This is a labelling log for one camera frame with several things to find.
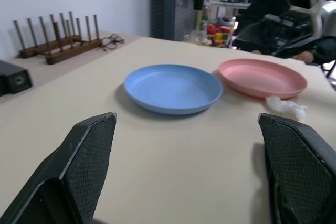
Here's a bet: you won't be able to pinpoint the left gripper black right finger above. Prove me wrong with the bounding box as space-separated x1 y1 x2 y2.
258 113 336 224

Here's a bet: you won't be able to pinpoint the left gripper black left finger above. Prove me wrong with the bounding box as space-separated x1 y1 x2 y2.
0 112 118 224

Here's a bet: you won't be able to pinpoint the person's bare hand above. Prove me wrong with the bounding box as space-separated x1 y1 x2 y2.
291 51 316 63

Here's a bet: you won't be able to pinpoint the pink plastic plate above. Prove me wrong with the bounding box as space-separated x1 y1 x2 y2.
218 58 308 98

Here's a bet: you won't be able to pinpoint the white crumpled tissue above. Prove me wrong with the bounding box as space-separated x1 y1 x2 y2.
265 96 308 116

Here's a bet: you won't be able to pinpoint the colourful toy pile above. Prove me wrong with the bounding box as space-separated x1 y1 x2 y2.
206 23 234 48

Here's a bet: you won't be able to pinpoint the black box with round socket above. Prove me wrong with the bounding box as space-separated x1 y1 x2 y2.
0 60 33 95

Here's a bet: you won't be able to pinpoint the brown wooden peg rack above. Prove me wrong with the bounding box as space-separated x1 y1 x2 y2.
13 10 102 65

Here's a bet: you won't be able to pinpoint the blue plastic plate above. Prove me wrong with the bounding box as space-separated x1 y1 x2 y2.
123 63 224 115

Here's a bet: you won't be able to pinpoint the grey pegboard panel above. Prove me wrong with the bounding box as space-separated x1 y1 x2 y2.
149 0 218 41

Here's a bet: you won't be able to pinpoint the brown frame clear eyeglasses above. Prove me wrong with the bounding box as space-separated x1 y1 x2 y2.
101 34 125 52

